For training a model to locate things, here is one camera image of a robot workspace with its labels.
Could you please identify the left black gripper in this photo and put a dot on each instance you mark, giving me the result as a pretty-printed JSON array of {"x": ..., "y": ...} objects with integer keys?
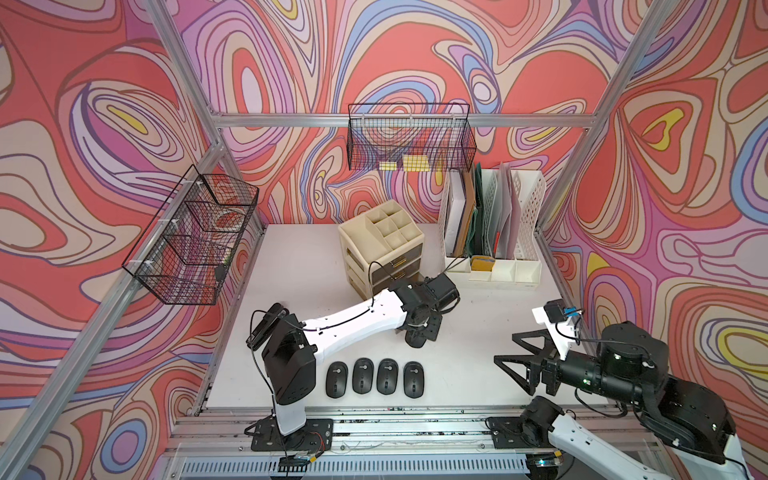
[{"x": 437, "y": 322}]

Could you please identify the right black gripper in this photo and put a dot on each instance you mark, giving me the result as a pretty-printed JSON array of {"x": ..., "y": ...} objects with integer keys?
[{"x": 551, "y": 365}]

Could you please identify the black wireless mouse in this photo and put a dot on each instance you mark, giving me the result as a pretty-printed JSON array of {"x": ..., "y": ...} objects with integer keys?
[
  {"x": 413, "y": 380},
  {"x": 415, "y": 337},
  {"x": 363, "y": 376},
  {"x": 336, "y": 380},
  {"x": 387, "y": 376}
]

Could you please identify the grey transparent drawer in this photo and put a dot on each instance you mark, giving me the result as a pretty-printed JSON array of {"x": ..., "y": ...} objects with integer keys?
[
  {"x": 382, "y": 278},
  {"x": 400, "y": 260}
]

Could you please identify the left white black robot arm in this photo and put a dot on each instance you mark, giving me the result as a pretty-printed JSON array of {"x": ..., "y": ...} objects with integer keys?
[{"x": 292, "y": 349}]

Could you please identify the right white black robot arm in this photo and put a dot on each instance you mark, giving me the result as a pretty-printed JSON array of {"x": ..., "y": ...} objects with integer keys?
[{"x": 630, "y": 367}]

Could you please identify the cream drawer organizer cabinet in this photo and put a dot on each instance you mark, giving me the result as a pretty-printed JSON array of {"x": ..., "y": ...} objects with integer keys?
[{"x": 379, "y": 233}]

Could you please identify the green folder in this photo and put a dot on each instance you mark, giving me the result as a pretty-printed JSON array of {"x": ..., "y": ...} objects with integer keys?
[{"x": 475, "y": 244}]

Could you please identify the white file organizer rack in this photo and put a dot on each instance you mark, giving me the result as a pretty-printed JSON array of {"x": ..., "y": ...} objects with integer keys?
[{"x": 512, "y": 202}]

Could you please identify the black stapler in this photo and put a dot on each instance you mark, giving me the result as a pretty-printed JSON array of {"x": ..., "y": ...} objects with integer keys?
[{"x": 261, "y": 332}]

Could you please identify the yellow sticky notes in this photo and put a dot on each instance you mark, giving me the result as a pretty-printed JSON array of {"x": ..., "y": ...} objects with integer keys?
[{"x": 408, "y": 163}]

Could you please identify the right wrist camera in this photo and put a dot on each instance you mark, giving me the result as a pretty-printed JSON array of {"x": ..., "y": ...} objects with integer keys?
[{"x": 561, "y": 322}]

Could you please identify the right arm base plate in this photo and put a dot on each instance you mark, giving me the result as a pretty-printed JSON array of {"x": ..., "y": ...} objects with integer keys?
[{"x": 513, "y": 432}]

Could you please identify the aluminium front rail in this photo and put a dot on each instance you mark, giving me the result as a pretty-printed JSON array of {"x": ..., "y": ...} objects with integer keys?
[{"x": 407, "y": 446}]

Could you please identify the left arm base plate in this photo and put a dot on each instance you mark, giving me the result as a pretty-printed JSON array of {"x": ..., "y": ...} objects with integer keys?
[{"x": 314, "y": 437}]

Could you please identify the back black wire basket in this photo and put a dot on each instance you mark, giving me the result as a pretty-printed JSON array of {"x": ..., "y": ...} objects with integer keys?
[{"x": 388, "y": 130}]

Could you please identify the black wire basket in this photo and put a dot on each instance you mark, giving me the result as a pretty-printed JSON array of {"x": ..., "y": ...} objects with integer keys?
[
  {"x": 388, "y": 130},
  {"x": 201, "y": 223}
]

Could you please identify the left black wire basket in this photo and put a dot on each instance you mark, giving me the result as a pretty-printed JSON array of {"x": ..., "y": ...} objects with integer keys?
[{"x": 201, "y": 223}]

